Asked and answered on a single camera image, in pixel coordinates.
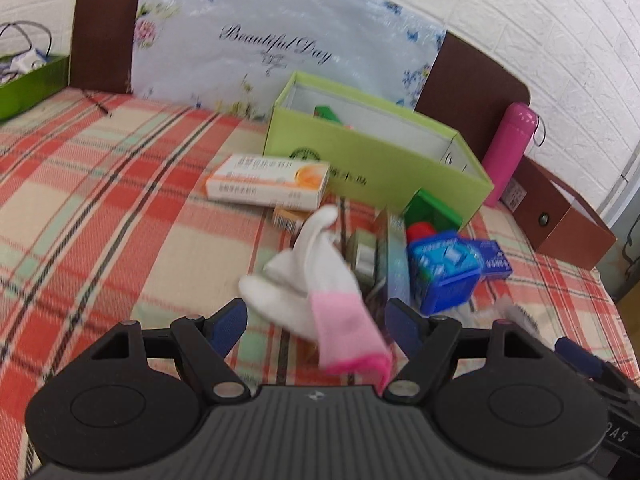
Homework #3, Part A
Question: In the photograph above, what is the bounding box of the floral plastic bedding bag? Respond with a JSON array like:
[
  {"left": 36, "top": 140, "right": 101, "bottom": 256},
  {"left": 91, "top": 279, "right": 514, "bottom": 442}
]
[{"left": 129, "top": 0, "right": 447, "bottom": 122}]

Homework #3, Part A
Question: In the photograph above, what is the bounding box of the dark teal flat box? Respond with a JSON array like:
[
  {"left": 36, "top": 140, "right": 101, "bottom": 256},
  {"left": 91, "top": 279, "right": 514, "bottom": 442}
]
[{"left": 367, "top": 208, "right": 413, "bottom": 311}]

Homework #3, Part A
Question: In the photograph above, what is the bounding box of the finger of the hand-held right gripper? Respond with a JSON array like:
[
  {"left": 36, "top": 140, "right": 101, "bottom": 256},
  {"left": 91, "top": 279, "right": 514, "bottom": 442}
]
[{"left": 554, "top": 336, "right": 640, "bottom": 398}]

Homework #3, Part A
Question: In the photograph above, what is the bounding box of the green packet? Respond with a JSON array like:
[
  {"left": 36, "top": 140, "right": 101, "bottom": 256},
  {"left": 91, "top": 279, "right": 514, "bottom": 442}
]
[{"left": 314, "top": 104, "right": 347, "bottom": 126}]

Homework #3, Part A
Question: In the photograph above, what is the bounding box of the green plastic box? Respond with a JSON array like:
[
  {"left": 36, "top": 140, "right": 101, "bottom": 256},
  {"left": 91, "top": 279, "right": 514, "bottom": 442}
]
[{"left": 404, "top": 188, "right": 464, "bottom": 235}]

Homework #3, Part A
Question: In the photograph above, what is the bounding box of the white and pink sock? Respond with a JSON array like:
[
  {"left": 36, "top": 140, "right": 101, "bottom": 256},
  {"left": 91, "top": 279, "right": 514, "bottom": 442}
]
[{"left": 238, "top": 205, "right": 393, "bottom": 393}]

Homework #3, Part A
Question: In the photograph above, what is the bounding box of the black cord handle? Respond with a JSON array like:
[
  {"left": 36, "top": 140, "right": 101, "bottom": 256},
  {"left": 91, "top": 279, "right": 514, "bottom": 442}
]
[{"left": 0, "top": 21, "right": 54, "bottom": 58}]

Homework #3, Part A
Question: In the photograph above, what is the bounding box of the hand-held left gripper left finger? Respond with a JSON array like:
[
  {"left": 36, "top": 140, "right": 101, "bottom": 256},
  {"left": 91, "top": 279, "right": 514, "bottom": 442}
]
[{"left": 90, "top": 298, "right": 251, "bottom": 404}]

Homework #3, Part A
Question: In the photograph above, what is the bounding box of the clear plastic comb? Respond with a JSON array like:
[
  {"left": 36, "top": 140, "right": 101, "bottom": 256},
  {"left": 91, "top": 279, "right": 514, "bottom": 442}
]
[{"left": 470, "top": 296, "right": 543, "bottom": 338}]

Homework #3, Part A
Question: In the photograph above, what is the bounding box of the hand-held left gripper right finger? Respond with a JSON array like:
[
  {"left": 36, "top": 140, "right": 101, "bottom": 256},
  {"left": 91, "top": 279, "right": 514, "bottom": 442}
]
[{"left": 382, "top": 297, "right": 553, "bottom": 404}]

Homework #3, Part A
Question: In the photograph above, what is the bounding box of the small tan cardboard box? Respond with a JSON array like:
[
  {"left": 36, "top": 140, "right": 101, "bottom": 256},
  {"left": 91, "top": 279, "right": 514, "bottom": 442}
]
[{"left": 272, "top": 206, "right": 313, "bottom": 233}]

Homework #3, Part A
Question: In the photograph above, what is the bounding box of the plaid bed sheet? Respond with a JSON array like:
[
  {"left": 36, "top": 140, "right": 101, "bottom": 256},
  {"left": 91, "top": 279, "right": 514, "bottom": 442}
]
[{"left": 0, "top": 86, "right": 640, "bottom": 480}]

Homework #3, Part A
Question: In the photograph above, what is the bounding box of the brown headboard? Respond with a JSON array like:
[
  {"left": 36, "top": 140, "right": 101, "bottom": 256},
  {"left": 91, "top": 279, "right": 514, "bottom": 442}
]
[{"left": 69, "top": 0, "right": 532, "bottom": 123}]

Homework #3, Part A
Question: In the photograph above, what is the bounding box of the red cap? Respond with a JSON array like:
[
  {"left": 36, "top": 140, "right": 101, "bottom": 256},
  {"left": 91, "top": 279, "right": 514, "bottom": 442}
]
[{"left": 406, "top": 221, "right": 437, "bottom": 245}]

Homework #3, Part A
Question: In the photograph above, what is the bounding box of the pink thermos bottle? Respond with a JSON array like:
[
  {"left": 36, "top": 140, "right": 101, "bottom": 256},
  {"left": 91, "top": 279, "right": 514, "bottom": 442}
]
[{"left": 481, "top": 101, "right": 541, "bottom": 208}]

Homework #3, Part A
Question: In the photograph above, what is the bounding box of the light green cardboard box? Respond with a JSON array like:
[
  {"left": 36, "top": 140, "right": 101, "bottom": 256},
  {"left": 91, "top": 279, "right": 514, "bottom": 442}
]
[{"left": 262, "top": 71, "right": 495, "bottom": 233}]

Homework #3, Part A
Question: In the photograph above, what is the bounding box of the grey green small box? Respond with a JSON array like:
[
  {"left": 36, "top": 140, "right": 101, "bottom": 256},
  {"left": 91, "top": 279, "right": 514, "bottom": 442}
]
[{"left": 347, "top": 229, "right": 381, "bottom": 283}]

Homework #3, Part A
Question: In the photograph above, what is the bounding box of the white and orange medicine box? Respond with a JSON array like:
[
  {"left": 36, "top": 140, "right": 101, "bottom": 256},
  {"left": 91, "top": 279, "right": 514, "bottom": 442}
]
[{"left": 202, "top": 153, "right": 332, "bottom": 211}]

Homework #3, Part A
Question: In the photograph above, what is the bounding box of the dark green cardboard box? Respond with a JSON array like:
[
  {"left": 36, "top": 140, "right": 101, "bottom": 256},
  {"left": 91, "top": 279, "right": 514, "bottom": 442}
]
[{"left": 0, "top": 52, "right": 71, "bottom": 122}]

